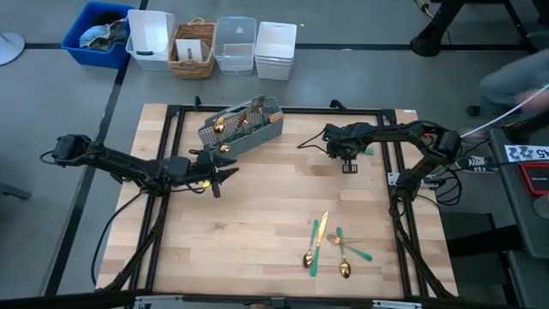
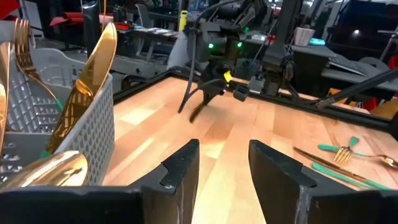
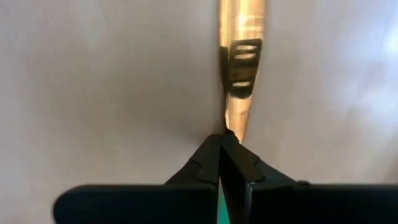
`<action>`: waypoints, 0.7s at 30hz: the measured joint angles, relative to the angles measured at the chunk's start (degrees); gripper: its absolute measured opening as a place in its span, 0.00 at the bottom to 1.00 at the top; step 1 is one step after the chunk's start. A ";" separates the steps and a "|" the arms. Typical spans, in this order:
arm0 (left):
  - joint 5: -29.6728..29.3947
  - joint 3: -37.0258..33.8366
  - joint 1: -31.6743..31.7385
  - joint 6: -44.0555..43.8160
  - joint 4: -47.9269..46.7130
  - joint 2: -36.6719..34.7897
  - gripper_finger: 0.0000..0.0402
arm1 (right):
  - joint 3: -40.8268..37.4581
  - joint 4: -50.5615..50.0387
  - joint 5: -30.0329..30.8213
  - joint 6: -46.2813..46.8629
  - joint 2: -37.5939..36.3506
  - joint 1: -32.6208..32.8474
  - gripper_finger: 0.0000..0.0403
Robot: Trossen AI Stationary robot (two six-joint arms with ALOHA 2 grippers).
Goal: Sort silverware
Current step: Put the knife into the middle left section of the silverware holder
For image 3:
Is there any gold knife green handle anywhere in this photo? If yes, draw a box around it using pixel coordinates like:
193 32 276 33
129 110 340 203
216 0 267 224

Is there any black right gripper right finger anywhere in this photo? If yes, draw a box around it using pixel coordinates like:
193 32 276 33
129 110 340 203
219 129 398 224

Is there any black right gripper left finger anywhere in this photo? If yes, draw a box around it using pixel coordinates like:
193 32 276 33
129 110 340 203
52 133 222 224

